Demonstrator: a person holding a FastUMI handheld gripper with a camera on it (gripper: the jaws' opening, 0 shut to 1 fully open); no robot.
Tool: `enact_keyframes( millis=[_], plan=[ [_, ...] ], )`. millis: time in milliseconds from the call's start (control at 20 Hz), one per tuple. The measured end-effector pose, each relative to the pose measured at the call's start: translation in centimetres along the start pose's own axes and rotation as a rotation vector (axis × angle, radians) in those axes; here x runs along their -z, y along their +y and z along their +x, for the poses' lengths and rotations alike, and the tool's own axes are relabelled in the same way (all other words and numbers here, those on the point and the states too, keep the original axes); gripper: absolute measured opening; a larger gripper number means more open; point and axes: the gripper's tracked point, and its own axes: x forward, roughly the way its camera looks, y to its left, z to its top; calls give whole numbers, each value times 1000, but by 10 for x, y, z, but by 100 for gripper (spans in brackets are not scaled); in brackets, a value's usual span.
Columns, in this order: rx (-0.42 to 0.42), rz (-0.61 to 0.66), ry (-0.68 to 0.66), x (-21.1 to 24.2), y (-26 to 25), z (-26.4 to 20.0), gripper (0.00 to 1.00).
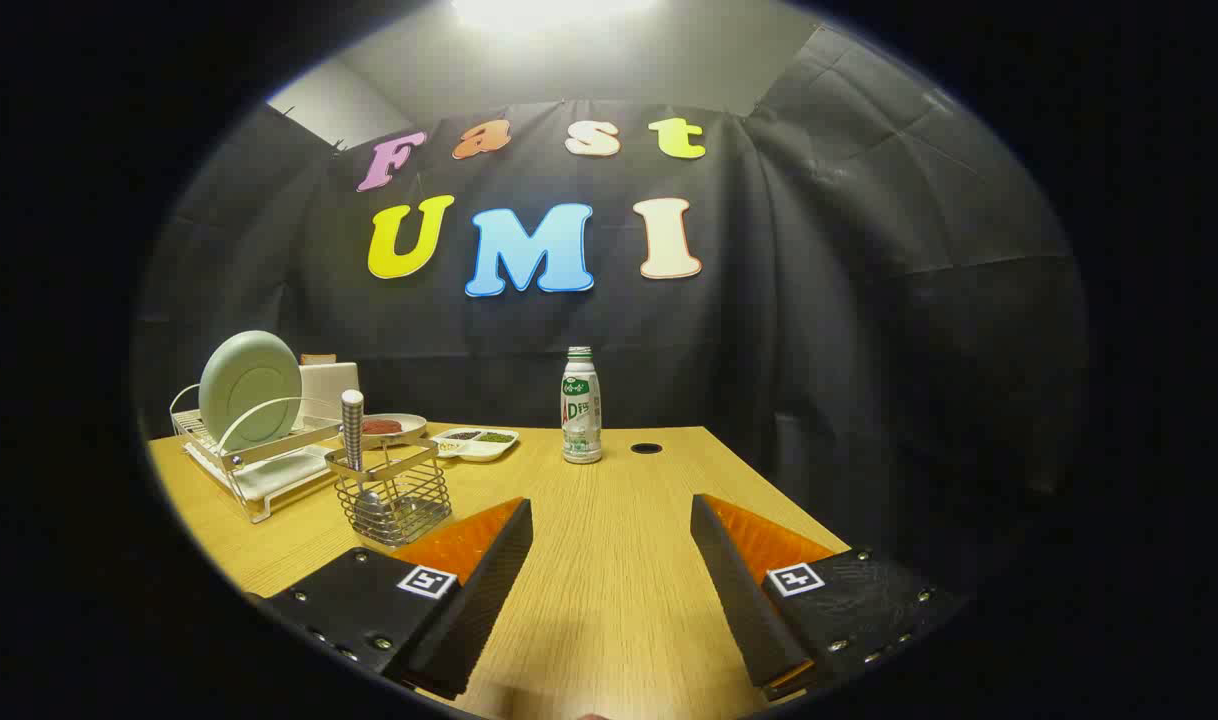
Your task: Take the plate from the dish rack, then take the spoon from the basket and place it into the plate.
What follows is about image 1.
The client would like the white drink bottle green label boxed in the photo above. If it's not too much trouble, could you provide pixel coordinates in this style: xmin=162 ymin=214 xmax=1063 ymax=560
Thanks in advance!
xmin=561 ymin=346 xmax=603 ymax=465

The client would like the white divided dish with grains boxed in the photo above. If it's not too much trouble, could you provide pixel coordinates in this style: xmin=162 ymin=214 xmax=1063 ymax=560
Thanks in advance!
xmin=430 ymin=427 xmax=520 ymax=462

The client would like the white wire dish rack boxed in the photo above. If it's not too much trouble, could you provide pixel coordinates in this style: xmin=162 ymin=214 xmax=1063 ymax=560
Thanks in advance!
xmin=169 ymin=383 xmax=365 ymax=524

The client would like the pale green plate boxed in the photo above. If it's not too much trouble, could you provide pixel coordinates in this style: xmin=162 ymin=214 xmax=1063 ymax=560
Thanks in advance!
xmin=198 ymin=331 xmax=303 ymax=451

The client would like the white toaster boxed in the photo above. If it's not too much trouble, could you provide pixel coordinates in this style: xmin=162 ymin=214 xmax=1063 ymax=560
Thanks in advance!
xmin=299 ymin=360 xmax=360 ymax=421

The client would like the metal wire basket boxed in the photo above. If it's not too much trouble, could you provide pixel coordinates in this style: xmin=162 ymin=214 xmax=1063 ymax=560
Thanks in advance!
xmin=324 ymin=437 xmax=453 ymax=548

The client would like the spoon with checkered handle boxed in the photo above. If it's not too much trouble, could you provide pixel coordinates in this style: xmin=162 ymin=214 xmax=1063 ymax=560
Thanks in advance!
xmin=341 ymin=390 xmax=402 ymax=536

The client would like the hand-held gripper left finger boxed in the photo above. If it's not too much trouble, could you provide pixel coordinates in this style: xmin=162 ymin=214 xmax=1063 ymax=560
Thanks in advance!
xmin=244 ymin=497 xmax=535 ymax=701

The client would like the white drip tray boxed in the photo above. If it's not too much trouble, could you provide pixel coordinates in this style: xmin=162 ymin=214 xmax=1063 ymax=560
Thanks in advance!
xmin=184 ymin=440 xmax=335 ymax=501

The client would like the beige round plate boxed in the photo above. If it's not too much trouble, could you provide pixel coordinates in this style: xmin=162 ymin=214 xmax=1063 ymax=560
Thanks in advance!
xmin=339 ymin=413 xmax=428 ymax=449

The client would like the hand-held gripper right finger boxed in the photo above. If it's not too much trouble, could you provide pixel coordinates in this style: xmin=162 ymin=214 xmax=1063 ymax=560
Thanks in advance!
xmin=690 ymin=493 xmax=970 ymax=703

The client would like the black backdrop cloth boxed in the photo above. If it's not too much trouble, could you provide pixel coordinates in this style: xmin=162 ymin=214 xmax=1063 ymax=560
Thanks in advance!
xmin=134 ymin=25 xmax=1090 ymax=561

